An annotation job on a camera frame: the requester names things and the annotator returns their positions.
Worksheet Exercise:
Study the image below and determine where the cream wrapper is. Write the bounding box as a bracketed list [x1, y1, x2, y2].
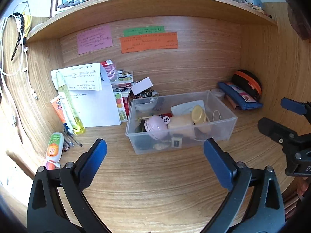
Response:
[153, 143, 170, 150]

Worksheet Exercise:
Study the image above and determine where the yellow lotion bottle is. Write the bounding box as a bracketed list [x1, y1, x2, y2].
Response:
[191, 105, 211, 134]

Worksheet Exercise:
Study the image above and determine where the blue pencil pouch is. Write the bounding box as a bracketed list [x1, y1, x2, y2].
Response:
[218, 82, 263, 110]

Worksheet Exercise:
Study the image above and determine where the black orange round case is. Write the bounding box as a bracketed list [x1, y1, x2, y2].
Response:
[231, 69, 263, 101]

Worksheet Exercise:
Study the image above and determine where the black pen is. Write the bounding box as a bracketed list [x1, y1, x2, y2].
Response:
[64, 128, 83, 147]

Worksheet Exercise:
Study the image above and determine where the yellow liquid spray bottle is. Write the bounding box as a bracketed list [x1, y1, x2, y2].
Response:
[56, 72, 85, 134]

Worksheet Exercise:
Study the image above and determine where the white paper stand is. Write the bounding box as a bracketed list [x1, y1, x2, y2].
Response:
[51, 63, 121, 128]

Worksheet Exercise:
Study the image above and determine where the clear plastic storage bin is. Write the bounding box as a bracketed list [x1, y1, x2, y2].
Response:
[125, 91, 237, 154]

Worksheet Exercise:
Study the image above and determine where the pink round brush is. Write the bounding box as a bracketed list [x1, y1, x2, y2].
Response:
[144, 115, 168, 140]

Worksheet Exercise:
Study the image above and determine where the clear glass bowl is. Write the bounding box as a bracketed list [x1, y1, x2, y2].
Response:
[133, 97, 158, 113]

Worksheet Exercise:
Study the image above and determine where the stack of booklets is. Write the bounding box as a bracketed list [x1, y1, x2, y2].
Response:
[100, 59, 133, 97]

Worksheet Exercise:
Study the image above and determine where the white small cardboard box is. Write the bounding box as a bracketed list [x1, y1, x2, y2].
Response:
[131, 77, 153, 95]

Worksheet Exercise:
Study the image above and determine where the pink sticky note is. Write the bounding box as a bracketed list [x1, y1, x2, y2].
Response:
[76, 24, 113, 55]

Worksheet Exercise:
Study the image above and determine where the orange paper note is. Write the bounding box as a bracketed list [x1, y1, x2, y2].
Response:
[120, 33, 179, 54]

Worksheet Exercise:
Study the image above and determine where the green paper note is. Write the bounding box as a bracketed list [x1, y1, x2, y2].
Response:
[123, 26, 165, 37]

